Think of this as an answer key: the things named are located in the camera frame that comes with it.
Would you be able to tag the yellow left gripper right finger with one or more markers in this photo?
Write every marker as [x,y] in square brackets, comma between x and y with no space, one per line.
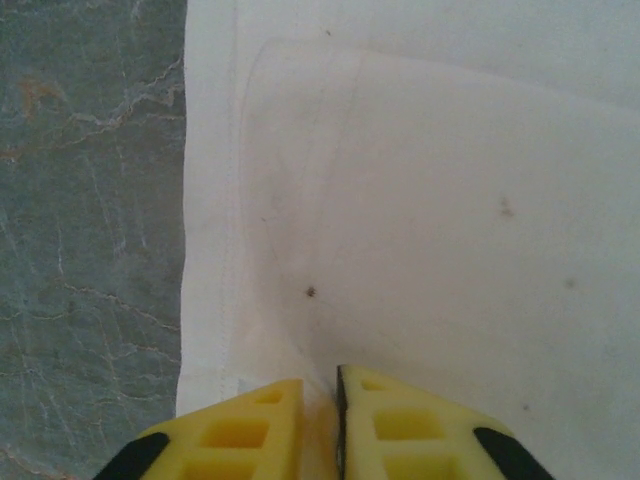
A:
[410,440]

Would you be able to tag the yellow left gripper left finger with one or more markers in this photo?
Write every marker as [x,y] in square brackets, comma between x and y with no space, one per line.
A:
[240,440]

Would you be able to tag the white t-shirt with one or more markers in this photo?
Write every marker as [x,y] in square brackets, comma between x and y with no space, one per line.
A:
[425,200]

